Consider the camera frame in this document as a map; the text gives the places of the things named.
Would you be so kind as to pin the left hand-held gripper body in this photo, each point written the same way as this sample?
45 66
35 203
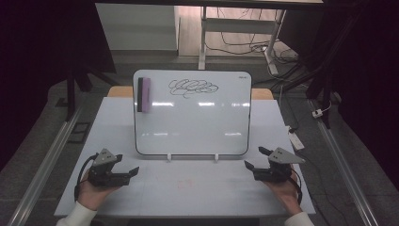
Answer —
105 175

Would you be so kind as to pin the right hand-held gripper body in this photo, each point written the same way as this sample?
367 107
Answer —
277 171

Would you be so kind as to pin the purple whiteboard eraser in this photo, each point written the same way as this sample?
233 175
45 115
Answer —
145 94

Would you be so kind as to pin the white whiteboard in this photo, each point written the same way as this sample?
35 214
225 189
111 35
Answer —
194 125

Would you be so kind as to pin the person's left hand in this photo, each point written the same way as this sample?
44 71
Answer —
92 194

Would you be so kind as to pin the person's right hand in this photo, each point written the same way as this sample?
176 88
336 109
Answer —
285 193

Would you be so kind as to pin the white power strip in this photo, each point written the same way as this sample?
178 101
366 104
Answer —
296 141

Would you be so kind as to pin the small white board foot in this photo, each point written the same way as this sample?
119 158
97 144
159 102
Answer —
169 157
216 157

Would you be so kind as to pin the black floor plate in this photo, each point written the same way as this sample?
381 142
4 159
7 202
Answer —
80 132

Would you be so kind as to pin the small white adapter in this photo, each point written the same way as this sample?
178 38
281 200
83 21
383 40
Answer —
317 113

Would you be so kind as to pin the wooden table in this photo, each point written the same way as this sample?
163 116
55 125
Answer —
120 91

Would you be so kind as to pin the black metal stand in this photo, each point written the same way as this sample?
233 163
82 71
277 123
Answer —
70 100
326 103

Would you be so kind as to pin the white cabinet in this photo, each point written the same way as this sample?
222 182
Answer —
135 28

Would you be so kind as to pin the black curtain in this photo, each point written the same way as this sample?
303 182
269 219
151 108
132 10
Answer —
370 62
31 47

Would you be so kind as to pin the aluminium rail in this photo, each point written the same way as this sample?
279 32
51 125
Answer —
47 163
342 169

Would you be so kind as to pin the white desk frame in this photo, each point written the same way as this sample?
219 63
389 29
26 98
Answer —
238 25

